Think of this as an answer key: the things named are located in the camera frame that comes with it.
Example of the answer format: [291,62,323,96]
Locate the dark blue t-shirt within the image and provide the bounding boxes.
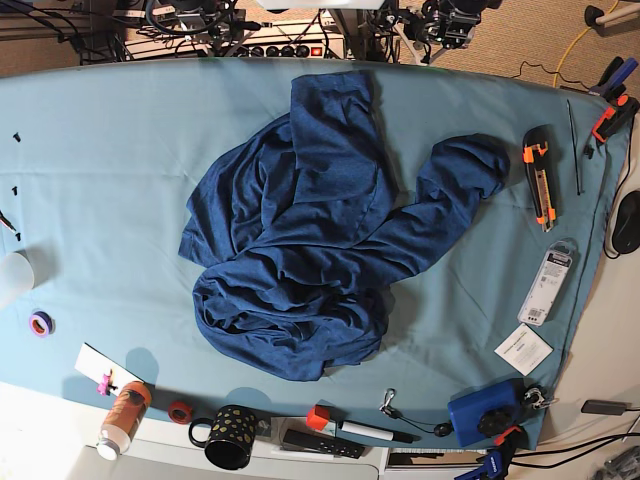
[179,71,510,381]

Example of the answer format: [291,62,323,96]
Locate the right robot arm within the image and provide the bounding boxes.
[113,1,263,61]

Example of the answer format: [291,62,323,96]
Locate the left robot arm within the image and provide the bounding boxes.
[365,0,502,66]

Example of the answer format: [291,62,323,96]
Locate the red cube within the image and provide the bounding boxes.
[306,404,331,431]

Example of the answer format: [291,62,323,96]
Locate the white black marker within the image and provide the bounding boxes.
[337,421,418,444]

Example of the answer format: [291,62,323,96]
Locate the black remote control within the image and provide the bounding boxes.
[282,429,366,459]

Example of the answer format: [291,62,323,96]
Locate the black mug yellow dots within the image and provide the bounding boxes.
[188,405,258,471]

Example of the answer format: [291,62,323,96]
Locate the red tape roll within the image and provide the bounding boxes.
[167,400,193,425]

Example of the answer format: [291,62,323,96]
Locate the clear blister pack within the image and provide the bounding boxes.
[517,239,576,327]

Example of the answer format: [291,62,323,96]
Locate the white paper card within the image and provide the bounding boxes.
[494,323,553,376]

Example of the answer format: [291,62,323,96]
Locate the black orange utility knife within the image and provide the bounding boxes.
[522,126,556,232]

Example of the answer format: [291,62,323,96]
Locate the blue box with knob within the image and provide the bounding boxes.
[447,379,525,447]

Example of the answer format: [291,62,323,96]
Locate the teal table cloth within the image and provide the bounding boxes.
[1,59,630,428]

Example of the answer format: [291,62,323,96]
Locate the orange plastic bottle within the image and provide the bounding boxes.
[96,381,152,461]

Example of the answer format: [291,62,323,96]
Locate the white paper strip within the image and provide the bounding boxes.
[74,343,141,389]

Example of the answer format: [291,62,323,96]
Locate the pink small clip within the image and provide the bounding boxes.
[96,369,119,396]

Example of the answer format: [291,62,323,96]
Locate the blue orange bottom clamp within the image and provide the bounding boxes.
[455,425,528,480]

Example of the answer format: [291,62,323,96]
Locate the black zip tie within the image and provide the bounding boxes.
[566,99,582,196]

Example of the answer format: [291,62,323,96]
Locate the purple tape roll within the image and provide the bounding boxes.
[29,311,54,338]

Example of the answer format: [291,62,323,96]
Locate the translucent plastic cup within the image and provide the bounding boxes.
[0,252,35,309]

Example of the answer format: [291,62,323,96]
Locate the black computer mouse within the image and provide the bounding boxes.
[611,190,640,255]

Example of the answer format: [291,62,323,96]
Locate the black adapter block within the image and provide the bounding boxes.
[581,399,628,416]

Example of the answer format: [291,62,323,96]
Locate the orange black bar clamp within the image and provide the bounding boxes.
[591,94,639,145]

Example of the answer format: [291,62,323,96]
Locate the blue spring clamp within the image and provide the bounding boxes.
[588,56,639,96]

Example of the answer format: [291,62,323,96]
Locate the carabiner with black lanyard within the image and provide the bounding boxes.
[379,388,454,438]

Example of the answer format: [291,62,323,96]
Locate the silver key ring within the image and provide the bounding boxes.
[522,386,560,411]

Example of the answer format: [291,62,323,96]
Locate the yellow cable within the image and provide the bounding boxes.
[552,0,621,89]

